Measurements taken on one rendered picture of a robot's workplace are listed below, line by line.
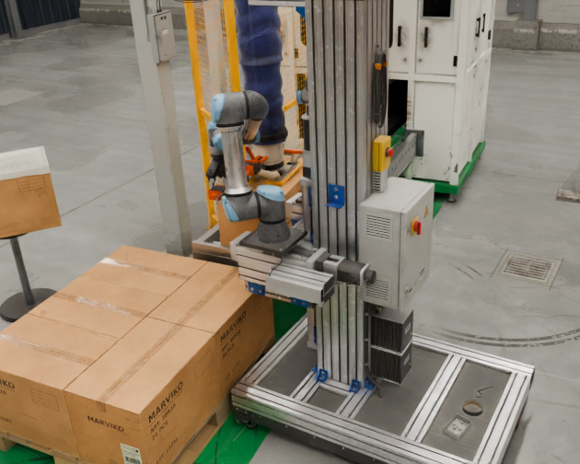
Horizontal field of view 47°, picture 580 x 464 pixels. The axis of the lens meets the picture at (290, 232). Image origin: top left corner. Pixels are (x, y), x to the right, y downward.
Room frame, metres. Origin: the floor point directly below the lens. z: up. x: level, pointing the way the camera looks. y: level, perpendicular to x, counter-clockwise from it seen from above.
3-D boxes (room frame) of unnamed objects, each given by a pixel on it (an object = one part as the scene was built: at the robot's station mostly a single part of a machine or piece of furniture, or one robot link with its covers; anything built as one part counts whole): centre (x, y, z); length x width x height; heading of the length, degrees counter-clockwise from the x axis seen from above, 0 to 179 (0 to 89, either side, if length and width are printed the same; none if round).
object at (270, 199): (2.64, 0.08, 1.20); 0.13 x 0.12 x 0.14; 105
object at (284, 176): (3.58, 0.01, 0.98); 0.34 x 0.10 x 0.05; 157
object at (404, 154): (4.23, -0.55, 0.50); 2.31 x 0.05 x 0.19; 154
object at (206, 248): (3.33, 0.26, 0.58); 0.70 x 0.03 x 0.06; 64
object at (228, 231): (3.61, 0.10, 0.75); 0.60 x 0.40 x 0.40; 157
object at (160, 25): (4.40, 0.75, 1.62); 0.20 x 0.05 x 0.30; 154
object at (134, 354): (2.85, 0.83, 0.34); 1.20 x 1.00 x 0.40; 154
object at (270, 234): (2.64, 0.07, 1.09); 0.15 x 0.15 x 0.10
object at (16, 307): (3.84, 1.76, 0.31); 0.40 x 0.40 x 0.62
